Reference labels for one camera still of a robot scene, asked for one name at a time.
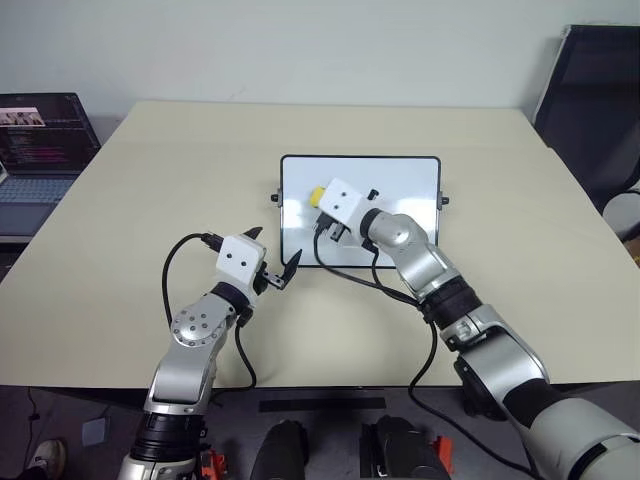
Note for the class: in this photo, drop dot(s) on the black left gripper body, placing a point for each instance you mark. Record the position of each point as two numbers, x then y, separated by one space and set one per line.
260 282

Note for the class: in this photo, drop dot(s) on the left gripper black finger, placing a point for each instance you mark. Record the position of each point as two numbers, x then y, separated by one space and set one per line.
289 274
254 234

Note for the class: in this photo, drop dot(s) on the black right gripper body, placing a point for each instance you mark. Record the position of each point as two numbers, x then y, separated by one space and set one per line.
332 231

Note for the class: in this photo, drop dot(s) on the yellow block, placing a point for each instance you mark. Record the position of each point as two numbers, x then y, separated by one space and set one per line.
317 196

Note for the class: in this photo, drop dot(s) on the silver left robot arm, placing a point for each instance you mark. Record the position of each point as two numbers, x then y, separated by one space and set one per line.
195 325

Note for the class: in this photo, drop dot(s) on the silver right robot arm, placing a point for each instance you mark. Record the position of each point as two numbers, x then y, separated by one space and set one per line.
425 260

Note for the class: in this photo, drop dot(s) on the black-framed small whiteboard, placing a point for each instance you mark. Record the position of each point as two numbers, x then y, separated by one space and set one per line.
400 175

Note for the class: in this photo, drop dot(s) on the black flat strip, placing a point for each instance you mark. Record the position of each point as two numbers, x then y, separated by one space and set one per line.
322 404

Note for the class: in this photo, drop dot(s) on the dark rounded shape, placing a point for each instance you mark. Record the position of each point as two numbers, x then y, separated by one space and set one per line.
280 452
400 450

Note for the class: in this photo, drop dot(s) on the orange plastic part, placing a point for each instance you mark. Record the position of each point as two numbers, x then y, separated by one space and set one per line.
445 452
214 462

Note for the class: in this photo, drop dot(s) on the white paper scrap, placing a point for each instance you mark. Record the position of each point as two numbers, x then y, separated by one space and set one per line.
94 431

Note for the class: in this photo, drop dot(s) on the open blue-grey laptop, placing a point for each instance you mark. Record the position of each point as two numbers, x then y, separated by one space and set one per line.
40 150

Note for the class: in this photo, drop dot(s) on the dark side desk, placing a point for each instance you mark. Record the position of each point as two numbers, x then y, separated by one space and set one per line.
10 250

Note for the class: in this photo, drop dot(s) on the black office chair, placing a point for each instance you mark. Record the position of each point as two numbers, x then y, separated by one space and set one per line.
585 110

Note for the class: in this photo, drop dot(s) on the grey rounded seat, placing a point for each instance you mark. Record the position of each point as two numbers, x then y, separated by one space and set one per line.
622 215

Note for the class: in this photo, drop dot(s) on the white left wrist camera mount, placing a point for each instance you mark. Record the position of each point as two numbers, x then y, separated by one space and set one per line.
240 260

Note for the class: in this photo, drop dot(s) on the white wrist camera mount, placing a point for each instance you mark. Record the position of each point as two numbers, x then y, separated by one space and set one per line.
345 200
240 260

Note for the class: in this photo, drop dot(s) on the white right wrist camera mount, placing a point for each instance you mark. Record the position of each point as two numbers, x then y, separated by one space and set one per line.
345 200

